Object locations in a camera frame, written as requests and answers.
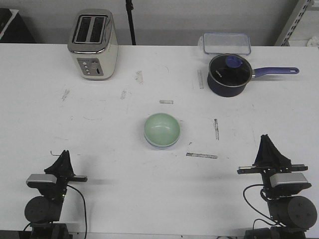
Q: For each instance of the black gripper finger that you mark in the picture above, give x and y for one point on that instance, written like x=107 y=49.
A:
x=69 y=168
x=259 y=160
x=273 y=157
x=57 y=167

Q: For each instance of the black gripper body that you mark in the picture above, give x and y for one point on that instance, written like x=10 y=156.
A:
x=54 y=187
x=268 y=171

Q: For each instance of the blue bowl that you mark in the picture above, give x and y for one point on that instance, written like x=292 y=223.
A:
x=159 y=148

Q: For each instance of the green bowl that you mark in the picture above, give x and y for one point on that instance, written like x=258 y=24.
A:
x=161 y=130

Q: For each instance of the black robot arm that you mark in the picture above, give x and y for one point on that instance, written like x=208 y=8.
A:
x=43 y=212
x=290 y=215

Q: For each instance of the glass pot lid blue knob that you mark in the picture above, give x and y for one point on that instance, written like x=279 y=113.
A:
x=230 y=70

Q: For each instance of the grey metal shelf upright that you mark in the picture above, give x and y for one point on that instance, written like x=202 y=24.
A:
x=302 y=24

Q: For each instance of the white crumpled cloth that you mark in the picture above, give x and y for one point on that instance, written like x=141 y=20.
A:
x=313 y=42

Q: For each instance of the clear plastic food container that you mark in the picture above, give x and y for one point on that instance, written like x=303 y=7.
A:
x=218 y=43

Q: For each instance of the cream and chrome toaster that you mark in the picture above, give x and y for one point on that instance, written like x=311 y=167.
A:
x=93 y=44

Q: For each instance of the black tripod pole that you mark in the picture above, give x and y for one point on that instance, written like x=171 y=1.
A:
x=129 y=8

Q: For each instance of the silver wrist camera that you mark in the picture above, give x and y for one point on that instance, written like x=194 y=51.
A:
x=290 y=181
x=40 y=180

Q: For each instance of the blue saucepan with handle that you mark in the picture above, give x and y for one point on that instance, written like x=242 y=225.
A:
x=227 y=91

